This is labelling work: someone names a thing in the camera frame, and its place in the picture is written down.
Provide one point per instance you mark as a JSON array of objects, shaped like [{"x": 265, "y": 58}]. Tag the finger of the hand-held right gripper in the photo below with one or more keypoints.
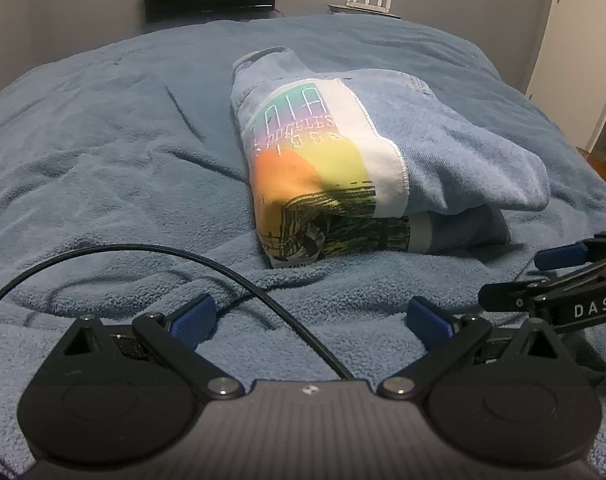
[
  {"x": 563, "y": 256},
  {"x": 505, "y": 296}
]

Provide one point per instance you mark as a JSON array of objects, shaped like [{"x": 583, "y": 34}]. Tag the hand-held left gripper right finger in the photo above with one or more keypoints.
[{"x": 430, "y": 320}]

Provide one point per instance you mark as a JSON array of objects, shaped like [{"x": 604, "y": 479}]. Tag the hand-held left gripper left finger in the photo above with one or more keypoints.
[{"x": 195, "y": 317}]

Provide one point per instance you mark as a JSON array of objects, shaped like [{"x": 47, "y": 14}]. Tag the light blue denim jacket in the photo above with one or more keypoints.
[{"x": 458, "y": 150}]

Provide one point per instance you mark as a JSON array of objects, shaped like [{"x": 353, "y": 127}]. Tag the blue fleece blanket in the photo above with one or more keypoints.
[{"x": 108, "y": 150}]

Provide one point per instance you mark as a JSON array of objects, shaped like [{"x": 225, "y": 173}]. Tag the white closet door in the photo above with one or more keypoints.
[{"x": 578, "y": 35}]

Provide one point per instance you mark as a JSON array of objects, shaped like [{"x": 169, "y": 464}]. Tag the white wifi router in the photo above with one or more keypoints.
[{"x": 370, "y": 2}]

